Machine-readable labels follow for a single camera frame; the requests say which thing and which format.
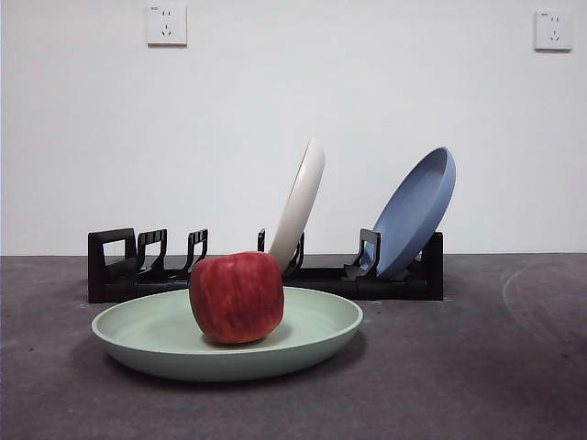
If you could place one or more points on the green plate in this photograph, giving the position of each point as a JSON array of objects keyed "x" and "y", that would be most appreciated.
[{"x": 229, "y": 362}]

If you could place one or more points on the red apple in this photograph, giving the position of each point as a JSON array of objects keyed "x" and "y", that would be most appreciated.
[{"x": 236, "y": 298}]

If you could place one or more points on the blue plate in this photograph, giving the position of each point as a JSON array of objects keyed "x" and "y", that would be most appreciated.
[{"x": 412, "y": 220}]

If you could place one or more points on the white wall outlet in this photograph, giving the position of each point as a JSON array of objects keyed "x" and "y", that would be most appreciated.
[
  {"x": 553, "y": 31},
  {"x": 167, "y": 25}
]

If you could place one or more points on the black plate rack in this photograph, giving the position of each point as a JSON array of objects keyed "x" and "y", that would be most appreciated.
[{"x": 97, "y": 275}]

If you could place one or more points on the beige plate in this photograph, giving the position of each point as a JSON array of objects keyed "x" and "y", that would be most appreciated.
[{"x": 302, "y": 206}]

